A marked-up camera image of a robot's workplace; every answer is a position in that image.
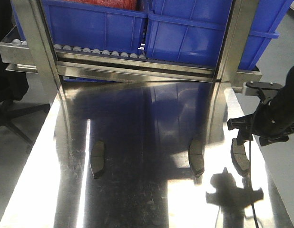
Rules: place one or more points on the black office chair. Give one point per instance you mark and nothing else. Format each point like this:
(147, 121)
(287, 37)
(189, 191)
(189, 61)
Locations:
(13, 85)

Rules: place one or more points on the blue plastic crate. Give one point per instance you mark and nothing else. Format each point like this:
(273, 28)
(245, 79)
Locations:
(91, 26)
(192, 31)

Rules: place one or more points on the blue plastic crate right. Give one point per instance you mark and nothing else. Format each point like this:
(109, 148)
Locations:
(192, 31)

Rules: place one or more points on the dark brake pad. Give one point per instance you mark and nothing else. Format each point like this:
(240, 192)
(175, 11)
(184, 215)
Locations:
(195, 157)
(97, 159)
(239, 158)

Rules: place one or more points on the stainless steel rack frame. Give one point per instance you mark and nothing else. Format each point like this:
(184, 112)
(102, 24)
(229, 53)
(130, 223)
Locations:
(39, 56)

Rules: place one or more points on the blue plastic crate left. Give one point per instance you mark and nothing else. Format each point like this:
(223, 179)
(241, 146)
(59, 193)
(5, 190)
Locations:
(91, 26)

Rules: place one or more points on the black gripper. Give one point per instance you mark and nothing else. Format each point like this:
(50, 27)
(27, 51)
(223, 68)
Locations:
(273, 119)

